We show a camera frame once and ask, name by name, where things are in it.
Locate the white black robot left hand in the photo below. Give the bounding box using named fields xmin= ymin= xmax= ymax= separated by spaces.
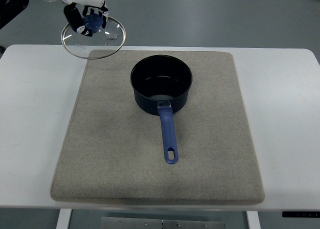
xmin=44 ymin=0 xmax=109 ymax=37

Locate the glass pot lid blue knob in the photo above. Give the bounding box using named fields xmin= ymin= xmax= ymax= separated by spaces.
xmin=61 ymin=13 xmax=126 ymax=60

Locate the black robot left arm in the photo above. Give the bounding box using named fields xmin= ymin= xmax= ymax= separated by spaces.
xmin=0 ymin=0 xmax=30 ymax=29

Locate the lower metal floor plate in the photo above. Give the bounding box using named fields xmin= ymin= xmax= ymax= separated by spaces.
xmin=104 ymin=40 xmax=118 ymax=47

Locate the dark blue saucepan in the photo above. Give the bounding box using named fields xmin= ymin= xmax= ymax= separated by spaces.
xmin=130 ymin=54 xmax=193 ymax=165

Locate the beige fabric mat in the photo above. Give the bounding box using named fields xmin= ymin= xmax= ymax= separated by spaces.
xmin=50 ymin=50 xmax=265 ymax=205

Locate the white left table leg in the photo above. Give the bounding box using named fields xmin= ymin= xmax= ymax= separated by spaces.
xmin=56 ymin=209 xmax=72 ymax=229

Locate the white table leg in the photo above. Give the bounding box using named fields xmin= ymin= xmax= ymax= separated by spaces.
xmin=56 ymin=209 xmax=72 ymax=229
xmin=246 ymin=211 xmax=261 ymax=229

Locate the white right table leg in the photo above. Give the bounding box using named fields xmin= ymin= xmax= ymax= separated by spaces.
xmin=246 ymin=211 xmax=261 ymax=229

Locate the black table control panel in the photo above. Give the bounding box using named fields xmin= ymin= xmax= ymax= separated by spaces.
xmin=282 ymin=211 xmax=320 ymax=218

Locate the grey metal base plate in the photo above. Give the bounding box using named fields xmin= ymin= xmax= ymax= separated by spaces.
xmin=100 ymin=217 xmax=226 ymax=229

